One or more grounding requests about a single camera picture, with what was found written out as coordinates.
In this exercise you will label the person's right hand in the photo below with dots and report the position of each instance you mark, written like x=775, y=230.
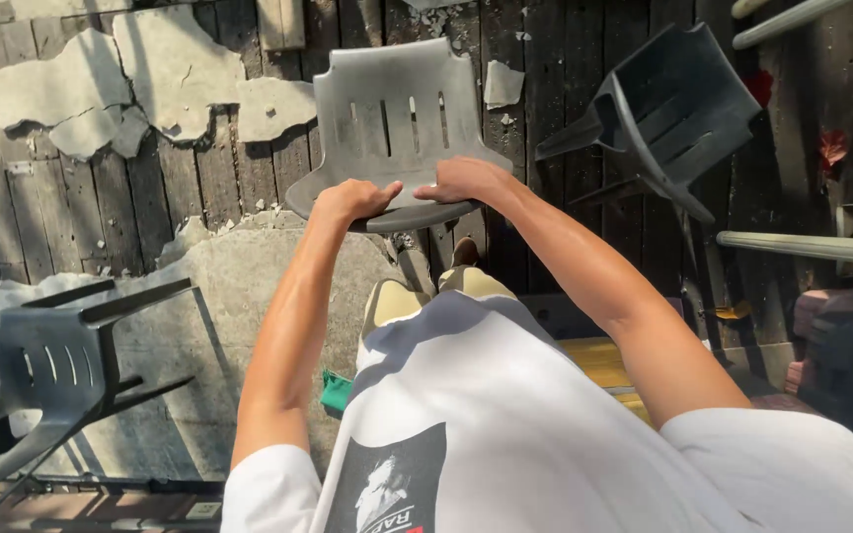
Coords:
x=469, y=180

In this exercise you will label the person's left hand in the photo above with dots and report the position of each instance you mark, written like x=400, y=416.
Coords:
x=352, y=201

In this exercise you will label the person's left fingers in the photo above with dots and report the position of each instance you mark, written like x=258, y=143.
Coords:
x=383, y=191

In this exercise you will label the person's right fingers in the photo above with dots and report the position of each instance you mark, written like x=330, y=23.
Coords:
x=435, y=192

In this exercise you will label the person's right shoe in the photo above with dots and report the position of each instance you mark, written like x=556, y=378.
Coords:
x=465, y=252

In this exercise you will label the beige trousers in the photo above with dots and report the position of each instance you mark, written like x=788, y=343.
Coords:
x=426, y=296

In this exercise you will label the wooden block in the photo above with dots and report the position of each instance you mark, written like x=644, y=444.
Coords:
x=281, y=24

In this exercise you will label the green cloth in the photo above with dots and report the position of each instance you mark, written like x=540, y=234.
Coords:
x=336, y=391

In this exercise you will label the dark grey plastic chair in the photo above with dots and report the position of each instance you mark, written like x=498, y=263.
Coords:
x=49, y=370
x=656, y=118

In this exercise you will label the yellow wooden board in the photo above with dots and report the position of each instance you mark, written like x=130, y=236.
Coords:
x=611, y=374

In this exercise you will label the white printed t-shirt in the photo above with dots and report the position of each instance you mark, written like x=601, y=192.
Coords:
x=515, y=444

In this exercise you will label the grey metal railing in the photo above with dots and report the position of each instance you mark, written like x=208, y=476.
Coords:
x=811, y=248

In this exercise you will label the grey metal pipes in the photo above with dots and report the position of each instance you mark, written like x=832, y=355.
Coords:
x=782, y=18

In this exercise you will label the red dried leaf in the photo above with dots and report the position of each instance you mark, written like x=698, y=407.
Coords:
x=832, y=146

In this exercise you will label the stack of maroon plastic chairs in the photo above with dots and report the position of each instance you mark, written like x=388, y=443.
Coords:
x=834, y=348

